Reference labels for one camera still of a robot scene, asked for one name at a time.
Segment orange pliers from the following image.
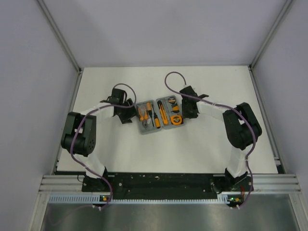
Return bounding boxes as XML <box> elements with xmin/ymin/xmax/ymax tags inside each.
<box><xmin>138</xmin><ymin>104</ymin><xmax>151</xmax><ymax>129</ymax></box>

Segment white slotted cable duct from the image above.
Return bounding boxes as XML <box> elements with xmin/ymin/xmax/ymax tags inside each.
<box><xmin>49</xmin><ymin>194</ymin><xmax>234</xmax><ymax>205</ymax></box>

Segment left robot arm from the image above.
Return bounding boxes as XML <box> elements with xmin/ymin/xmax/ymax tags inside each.
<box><xmin>61</xmin><ymin>87</ymin><xmax>137</xmax><ymax>191</ymax></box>

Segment orange tape measure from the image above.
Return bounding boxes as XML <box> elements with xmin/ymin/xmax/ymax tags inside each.
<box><xmin>170</xmin><ymin>115</ymin><xmax>183</xmax><ymax>126</ymax></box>

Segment grey plastic tool case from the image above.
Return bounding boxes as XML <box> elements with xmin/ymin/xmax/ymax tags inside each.
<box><xmin>136</xmin><ymin>95</ymin><xmax>184</xmax><ymax>135</ymax></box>

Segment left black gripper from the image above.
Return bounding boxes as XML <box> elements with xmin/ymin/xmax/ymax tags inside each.
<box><xmin>117</xmin><ymin>99</ymin><xmax>140</xmax><ymax>124</ymax></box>

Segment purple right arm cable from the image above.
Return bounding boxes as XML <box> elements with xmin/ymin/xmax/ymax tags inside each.
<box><xmin>164</xmin><ymin>71</ymin><xmax>256</xmax><ymax>209</ymax></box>

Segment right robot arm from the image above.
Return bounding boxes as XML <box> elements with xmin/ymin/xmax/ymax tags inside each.
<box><xmin>180</xmin><ymin>86</ymin><xmax>262</xmax><ymax>191</ymax></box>

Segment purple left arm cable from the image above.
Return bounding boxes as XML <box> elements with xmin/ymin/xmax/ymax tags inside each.
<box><xmin>70</xmin><ymin>83</ymin><xmax>136</xmax><ymax>210</ymax></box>

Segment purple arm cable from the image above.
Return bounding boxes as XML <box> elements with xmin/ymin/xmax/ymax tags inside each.
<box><xmin>164</xmin><ymin>71</ymin><xmax>256</xmax><ymax>209</ymax></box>
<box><xmin>70</xmin><ymin>83</ymin><xmax>136</xmax><ymax>210</ymax></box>

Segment black round tape roll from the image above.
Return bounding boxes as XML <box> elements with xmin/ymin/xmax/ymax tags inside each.
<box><xmin>167</xmin><ymin>97</ymin><xmax>176</xmax><ymax>104</ymax></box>

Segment orange utility knife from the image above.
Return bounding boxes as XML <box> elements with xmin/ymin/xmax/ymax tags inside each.
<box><xmin>157</xmin><ymin>101</ymin><xmax>168</xmax><ymax>125</ymax></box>

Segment clear voltage tester screwdriver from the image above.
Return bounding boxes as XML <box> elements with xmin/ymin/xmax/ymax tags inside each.
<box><xmin>163</xmin><ymin>99</ymin><xmax>167</xmax><ymax>108</ymax></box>

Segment orange black screwdriver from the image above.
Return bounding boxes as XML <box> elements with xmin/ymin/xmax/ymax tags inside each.
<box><xmin>152</xmin><ymin>104</ymin><xmax>161</xmax><ymax>129</ymax></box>
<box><xmin>146</xmin><ymin>102</ymin><xmax>153</xmax><ymax>124</ymax></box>

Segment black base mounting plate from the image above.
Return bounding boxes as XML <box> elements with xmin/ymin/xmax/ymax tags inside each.
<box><xmin>81</xmin><ymin>172</ymin><xmax>251</xmax><ymax>200</ymax></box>

